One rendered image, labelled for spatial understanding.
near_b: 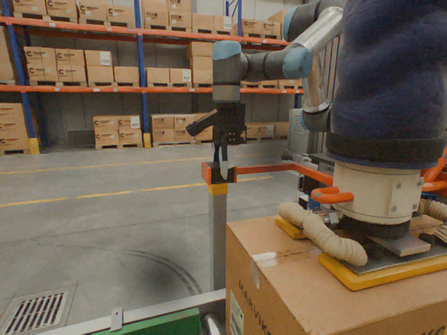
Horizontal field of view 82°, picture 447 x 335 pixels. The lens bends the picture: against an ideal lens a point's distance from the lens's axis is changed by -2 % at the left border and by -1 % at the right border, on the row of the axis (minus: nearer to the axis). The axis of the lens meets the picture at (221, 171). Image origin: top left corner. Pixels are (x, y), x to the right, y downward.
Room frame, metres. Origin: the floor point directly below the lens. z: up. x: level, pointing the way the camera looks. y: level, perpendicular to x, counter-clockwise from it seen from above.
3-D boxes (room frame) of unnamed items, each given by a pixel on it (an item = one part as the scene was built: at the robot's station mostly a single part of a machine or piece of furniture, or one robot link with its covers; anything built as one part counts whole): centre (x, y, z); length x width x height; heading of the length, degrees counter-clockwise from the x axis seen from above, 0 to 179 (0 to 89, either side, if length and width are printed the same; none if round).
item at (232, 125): (0.75, -0.02, 1.22); 0.09 x 0.08 x 0.12; 107
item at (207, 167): (0.74, 0.01, 1.08); 0.09 x 0.08 x 0.05; 17
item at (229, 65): (0.75, -0.02, 1.38); 0.09 x 0.08 x 0.11; 138
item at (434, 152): (0.58, -0.35, 1.20); 0.23 x 0.23 x 0.04
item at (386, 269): (0.49, -0.38, 0.98); 0.34 x 0.10 x 0.05; 107
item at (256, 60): (0.81, -0.09, 1.38); 0.11 x 0.11 x 0.08; 48
